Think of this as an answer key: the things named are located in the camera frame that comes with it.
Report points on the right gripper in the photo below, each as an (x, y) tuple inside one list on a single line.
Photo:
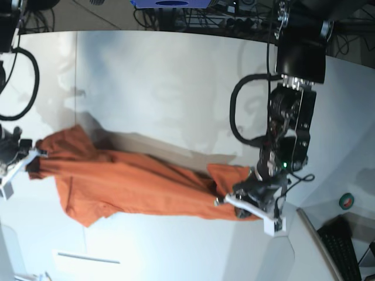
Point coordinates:
[(13, 147)]

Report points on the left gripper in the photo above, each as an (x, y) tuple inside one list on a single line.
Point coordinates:
[(259, 187)]

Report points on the orange t-shirt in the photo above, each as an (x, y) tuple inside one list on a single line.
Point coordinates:
[(94, 183)]

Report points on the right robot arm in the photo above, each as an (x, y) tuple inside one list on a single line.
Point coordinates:
[(12, 12)]

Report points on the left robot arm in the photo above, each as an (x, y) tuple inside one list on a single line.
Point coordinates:
[(302, 36)]

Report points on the green tape roll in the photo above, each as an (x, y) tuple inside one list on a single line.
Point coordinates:
[(346, 201)]

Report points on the black keyboard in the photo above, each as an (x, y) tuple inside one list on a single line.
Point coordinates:
[(336, 236)]

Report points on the white paper sheet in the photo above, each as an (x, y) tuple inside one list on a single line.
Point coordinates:
[(86, 267)]

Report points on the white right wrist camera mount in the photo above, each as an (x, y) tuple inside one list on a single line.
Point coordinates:
[(12, 170)]

